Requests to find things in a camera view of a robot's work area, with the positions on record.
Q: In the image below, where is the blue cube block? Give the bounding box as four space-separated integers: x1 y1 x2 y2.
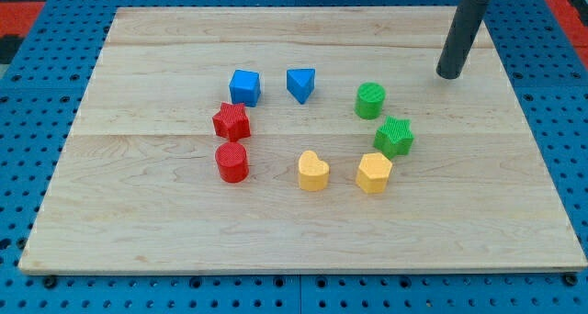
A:
229 70 261 107

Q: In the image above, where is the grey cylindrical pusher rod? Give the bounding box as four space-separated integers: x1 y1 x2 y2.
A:
436 0 490 80

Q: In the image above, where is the wooden board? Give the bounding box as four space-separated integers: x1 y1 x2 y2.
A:
19 6 587 275

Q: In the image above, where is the red cylinder block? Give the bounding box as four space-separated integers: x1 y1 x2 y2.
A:
215 142 249 183

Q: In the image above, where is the red star block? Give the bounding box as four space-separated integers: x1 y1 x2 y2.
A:
212 102 251 142

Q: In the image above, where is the green cylinder block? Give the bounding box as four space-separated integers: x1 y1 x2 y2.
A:
355 82 386 119

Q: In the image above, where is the yellow heart block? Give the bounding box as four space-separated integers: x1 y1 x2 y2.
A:
298 151 330 192

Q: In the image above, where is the blue triangle block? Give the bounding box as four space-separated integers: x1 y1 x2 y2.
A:
287 69 316 105

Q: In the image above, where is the green star block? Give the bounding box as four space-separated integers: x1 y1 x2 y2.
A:
373 116 414 160

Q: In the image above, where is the yellow hexagon block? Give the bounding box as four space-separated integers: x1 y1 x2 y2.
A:
356 152 393 194

